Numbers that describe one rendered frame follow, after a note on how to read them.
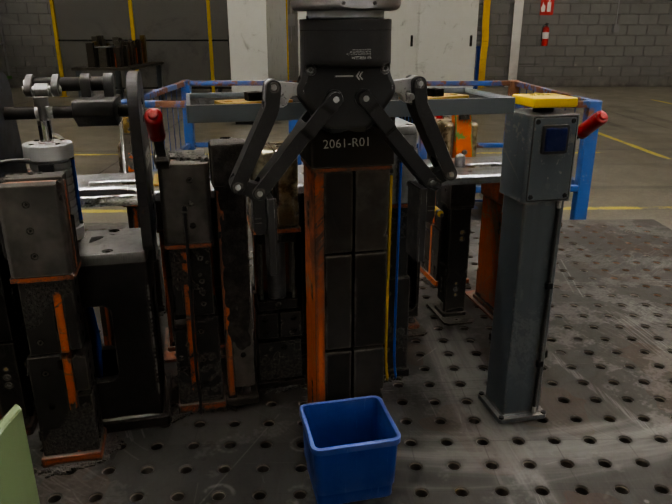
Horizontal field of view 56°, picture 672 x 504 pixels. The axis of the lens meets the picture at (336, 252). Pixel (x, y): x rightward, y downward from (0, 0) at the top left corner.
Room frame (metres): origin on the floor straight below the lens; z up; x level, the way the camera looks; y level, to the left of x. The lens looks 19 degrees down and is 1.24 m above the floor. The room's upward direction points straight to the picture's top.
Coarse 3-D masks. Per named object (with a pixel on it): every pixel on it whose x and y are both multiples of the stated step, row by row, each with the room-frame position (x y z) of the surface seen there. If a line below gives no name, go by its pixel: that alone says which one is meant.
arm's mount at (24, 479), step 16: (16, 416) 0.47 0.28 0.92; (0, 432) 0.44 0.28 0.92; (16, 432) 0.46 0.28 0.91; (0, 448) 0.43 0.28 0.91; (16, 448) 0.46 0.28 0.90; (0, 464) 0.43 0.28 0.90; (16, 464) 0.45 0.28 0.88; (0, 480) 0.43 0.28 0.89; (16, 480) 0.45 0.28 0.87; (32, 480) 0.47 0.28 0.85; (0, 496) 0.42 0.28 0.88; (16, 496) 0.44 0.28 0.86; (32, 496) 0.47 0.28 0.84
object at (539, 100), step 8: (512, 96) 0.84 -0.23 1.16; (520, 96) 0.82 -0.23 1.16; (528, 96) 0.81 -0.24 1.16; (536, 96) 0.81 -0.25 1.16; (544, 96) 0.81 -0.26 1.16; (552, 96) 0.81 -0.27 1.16; (560, 96) 0.81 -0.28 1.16; (568, 96) 0.81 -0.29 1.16; (520, 104) 0.82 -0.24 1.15; (528, 104) 0.80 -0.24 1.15; (536, 104) 0.78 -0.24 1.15; (544, 104) 0.79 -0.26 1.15; (552, 104) 0.79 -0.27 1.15; (560, 104) 0.79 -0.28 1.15; (568, 104) 0.79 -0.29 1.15; (576, 104) 0.80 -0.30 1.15; (544, 112) 0.81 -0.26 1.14
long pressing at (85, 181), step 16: (480, 160) 1.21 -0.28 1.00; (496, 160) 1.21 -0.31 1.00; (80, 176) 1.07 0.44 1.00; (96, 176) 1.07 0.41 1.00; (112, 176) 1.07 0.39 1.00; (128, 176) 1.07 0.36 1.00; (464, 176) 1.06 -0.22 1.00; (480, 176) 1.06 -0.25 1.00; (496, 176) 1.07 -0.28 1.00; (80, 192) 0.97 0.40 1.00; (96, 192) 0.97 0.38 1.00; (112, 192) 0.98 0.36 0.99; (128, 192) 0.97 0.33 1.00
